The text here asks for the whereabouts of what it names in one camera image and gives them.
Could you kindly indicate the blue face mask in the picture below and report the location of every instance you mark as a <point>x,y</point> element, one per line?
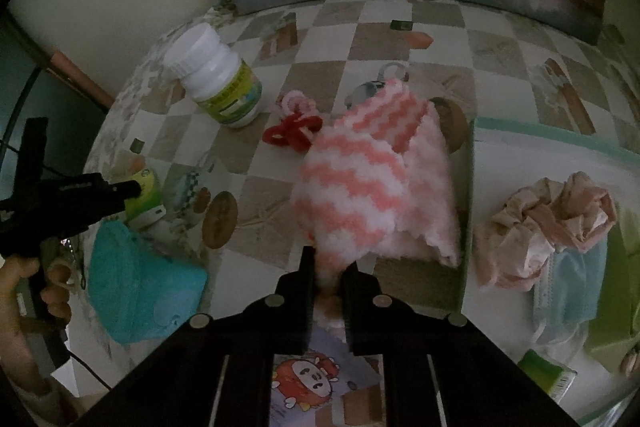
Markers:
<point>570,287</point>

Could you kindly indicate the green packet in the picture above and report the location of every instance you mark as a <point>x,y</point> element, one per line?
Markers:
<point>545,372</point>

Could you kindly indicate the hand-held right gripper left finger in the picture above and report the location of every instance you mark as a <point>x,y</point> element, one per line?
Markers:
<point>295,307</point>

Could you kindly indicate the cartoon printed card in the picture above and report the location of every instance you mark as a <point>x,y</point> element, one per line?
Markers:
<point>310,382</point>

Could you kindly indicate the white bottle with green label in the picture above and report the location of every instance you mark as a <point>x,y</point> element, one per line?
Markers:
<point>217,77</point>

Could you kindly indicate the pink white striped fuzzy cloth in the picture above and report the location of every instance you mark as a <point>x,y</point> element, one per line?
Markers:
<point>360,177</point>

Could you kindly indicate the person's left forearm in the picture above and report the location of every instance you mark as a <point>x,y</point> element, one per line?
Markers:
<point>30,397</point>

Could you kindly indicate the red chenille knot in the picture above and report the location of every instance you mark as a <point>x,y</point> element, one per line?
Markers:
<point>292,132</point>

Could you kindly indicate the pale green tray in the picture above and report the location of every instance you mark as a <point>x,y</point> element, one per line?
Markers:
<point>505,147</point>

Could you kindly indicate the light green cloth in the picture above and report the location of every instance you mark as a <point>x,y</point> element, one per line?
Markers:
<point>617,297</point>

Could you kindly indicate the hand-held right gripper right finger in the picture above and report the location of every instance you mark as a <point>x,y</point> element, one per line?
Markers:
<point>362,307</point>

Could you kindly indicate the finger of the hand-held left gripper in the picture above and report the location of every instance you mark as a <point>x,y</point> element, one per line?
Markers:
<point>97,194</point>

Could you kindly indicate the person's left hand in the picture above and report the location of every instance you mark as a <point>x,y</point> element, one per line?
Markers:
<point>22,307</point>

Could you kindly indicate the pink chenille loop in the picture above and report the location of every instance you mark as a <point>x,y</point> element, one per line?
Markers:
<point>296,103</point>

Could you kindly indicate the teal fuzzy cloth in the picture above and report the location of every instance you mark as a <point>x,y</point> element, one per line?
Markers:
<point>135,282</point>

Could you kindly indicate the small green bottle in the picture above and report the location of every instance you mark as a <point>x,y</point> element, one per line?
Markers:
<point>147,202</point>

